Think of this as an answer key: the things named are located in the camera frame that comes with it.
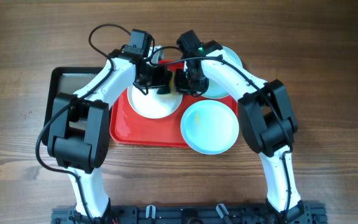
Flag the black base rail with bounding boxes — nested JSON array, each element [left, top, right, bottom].
[[50, 202, 328, 224]]

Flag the green yellow sponge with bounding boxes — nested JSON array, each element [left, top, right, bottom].
[[157, 70, 175, 95]]

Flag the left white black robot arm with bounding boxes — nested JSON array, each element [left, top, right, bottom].
[[35, 29, 172, 223]]

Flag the black rectangular metal tray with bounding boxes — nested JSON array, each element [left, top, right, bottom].
[[45, 67, 109, 150]]

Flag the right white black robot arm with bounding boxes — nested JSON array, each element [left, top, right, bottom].
[[175, 30, 303, 222]]

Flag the light blue plate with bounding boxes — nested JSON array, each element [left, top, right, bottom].
[[180, 100, 239, 155], [203, 46, 243, 100]]

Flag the left black cable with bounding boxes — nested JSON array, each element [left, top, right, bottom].
[[35, 24, 180, 218]]

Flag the white round plate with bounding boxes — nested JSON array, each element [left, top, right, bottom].
[[127, 86, 183, 119]]

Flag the red plastic tray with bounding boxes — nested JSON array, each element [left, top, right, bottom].
[[109, 59, 239, 148]]

